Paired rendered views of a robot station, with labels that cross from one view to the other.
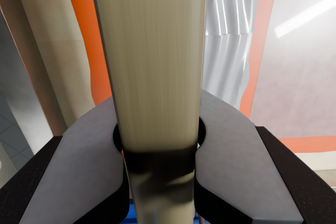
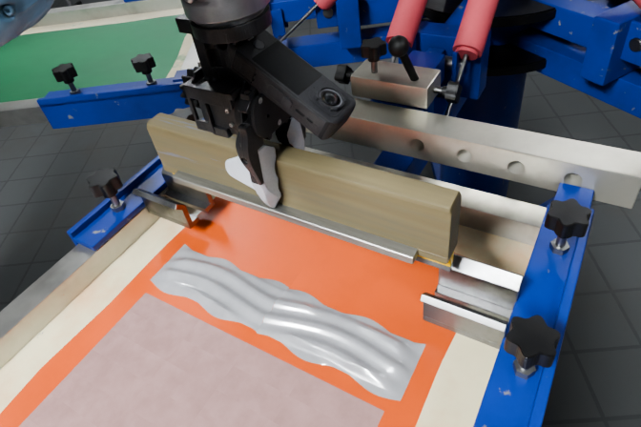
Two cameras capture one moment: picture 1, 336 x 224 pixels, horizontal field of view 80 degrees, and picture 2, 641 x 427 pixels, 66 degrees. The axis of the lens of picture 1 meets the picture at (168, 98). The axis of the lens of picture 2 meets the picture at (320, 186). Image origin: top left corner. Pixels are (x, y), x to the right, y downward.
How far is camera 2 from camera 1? 0.46 m
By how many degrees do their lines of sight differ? 38
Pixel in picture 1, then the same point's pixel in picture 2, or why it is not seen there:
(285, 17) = (250, 361)
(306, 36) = (217, 377)
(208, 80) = (242, 279)
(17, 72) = not seen: hidden behind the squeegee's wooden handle
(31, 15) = not seen: hidden behind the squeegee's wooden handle
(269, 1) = (273, 352)
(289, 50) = (214, 359)
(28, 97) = not seen: hidden behind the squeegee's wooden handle
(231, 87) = (219, 296)
